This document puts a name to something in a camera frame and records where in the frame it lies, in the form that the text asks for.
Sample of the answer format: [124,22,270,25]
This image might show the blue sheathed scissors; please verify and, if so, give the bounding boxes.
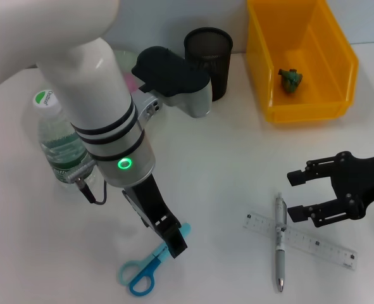
[119,222,192,297]

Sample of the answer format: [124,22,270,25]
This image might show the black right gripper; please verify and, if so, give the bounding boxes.
[287,151,374,228]

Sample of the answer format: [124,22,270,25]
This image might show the transparent plastic ruler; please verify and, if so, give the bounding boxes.
[242,213,358,271]

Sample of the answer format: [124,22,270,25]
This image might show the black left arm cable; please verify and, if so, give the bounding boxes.
[66,160,108,206]

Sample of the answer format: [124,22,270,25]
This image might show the yellow plastic bin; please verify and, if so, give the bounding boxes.
[246,0,360,124]

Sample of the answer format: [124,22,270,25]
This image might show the pink peach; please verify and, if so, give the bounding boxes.
[124,72,140,92]

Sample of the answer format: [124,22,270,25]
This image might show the green plastic wrapper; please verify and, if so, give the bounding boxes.
[278,68,304,94]

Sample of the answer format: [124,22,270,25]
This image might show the black mesh pen holder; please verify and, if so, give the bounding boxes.
[184,27,234,102]

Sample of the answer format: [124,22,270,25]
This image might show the grey retractable pen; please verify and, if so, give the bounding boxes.
[273,192,289,293]

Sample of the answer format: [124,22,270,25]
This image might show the clear green-label water bottle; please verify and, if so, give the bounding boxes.
[32,89,97,191]

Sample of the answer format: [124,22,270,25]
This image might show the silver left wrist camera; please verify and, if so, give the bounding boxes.
[130,46,213,119]

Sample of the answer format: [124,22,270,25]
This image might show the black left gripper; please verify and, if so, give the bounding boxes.
[122,175,187,259]

